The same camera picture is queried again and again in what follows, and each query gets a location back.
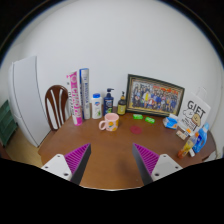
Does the white paper gift bag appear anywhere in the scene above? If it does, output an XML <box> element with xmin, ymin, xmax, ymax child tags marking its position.
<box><xmin>177</xmin><ymin>87</ymin><xmax>212</xmax><ymax>134</ymax></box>

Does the brown wooden chair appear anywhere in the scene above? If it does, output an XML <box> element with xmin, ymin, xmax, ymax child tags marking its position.
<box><xmin>44</xmin><ymin>84</ymin><xmax>72</xmax><ymax>132</ymax></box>

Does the dark blue pump bottle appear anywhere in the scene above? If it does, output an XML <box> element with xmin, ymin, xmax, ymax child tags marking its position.
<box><xmin>103</xmin><ymin>87</ymin><xmax>116</xmax><ymax>117</ymax></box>

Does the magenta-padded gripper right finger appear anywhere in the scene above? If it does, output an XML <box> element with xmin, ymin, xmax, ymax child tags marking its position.
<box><xmin>132</xmin><ymin>142</ymin><xmax>184</xmax><ymax>186</ymax></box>

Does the white refrigerator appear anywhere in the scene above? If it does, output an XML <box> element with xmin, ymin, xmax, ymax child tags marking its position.
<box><xmin>7</xmin><ymin>55</ymin><xmax>52</xmax><ymax>148</ymax></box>

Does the blue detergent bottle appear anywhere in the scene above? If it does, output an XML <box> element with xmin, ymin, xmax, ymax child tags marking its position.
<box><xmin>192</xmin><ymin>122</ymin><xmax>210</xmax><ymax>154</ymax></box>

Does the pink and white tube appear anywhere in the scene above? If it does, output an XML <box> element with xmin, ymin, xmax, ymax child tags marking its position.
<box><xmin>65</xmin><ymin>70</ymin><xmax>84</xmax><ymax>127</ymax></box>

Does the pink mug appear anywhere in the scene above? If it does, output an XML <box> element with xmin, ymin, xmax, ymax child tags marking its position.
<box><xmin>98</xmin><ymin>112</ymin><xmax>120</xmax><ymax>132</ymax></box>

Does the orange-capped clear drink bottle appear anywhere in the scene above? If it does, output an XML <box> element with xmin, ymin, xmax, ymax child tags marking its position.
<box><xmin>176</xmin><ymin>132</ymin><xmax>198</xmax><ymax>160</ymax></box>

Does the blue tissue pack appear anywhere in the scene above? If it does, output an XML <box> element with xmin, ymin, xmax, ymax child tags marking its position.
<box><xmin>162</xmin><ymin>113</ymin><xmax>180</xmax><ymax>130</ymax></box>

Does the brown pump bottle yellow label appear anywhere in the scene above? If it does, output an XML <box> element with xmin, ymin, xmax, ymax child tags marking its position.
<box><xmin>116</xmin><ymin>91</ymin><xmax>128</xmax><ymax>116</ymax></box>

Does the white bottle with blue cap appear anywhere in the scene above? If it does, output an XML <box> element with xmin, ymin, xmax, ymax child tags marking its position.
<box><xmin>91</xmin><ymin>93</ymin><xmax>104</xmax><ymax>120</ymax></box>

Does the framed group picture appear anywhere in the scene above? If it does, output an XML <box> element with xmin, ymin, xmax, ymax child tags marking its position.
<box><xmin>125</xmin><ymin>73</ymin><xmax>186</xmax><ymax>118</ymax></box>

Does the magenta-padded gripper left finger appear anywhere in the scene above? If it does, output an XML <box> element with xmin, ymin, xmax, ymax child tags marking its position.
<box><xmin>40</xmin><ymin>142</ymin><xmax>92</xmax><ymax>186</ymax></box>

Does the white blue and green tube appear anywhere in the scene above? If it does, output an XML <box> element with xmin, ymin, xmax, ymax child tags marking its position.
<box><xmin>79</xmin><ymin>68</ymin><xmax>92</xmax><ymax>121</ymax></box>

